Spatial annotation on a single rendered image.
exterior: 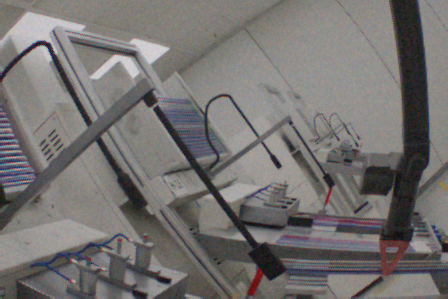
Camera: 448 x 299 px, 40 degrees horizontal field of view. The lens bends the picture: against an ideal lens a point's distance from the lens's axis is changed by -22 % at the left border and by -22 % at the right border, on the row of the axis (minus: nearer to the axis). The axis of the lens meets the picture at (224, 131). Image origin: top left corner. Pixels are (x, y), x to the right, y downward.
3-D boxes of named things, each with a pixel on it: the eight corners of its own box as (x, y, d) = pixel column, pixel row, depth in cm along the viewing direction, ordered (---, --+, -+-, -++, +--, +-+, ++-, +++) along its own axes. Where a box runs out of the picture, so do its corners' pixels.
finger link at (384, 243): (370, 278, 114) (383, 229, 114) (369, 271, 121) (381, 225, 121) (401, 277, 113) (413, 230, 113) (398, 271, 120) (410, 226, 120)
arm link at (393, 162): (427, 159, 107) (423, 128, 114) (372, 151, 108) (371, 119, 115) (411, 210, 114) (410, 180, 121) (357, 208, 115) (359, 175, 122)
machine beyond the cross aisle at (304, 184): (431, 222, 578) (328, 50, 600) (438, 236, 498) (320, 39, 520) (318, 309, 602) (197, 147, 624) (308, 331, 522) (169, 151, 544)
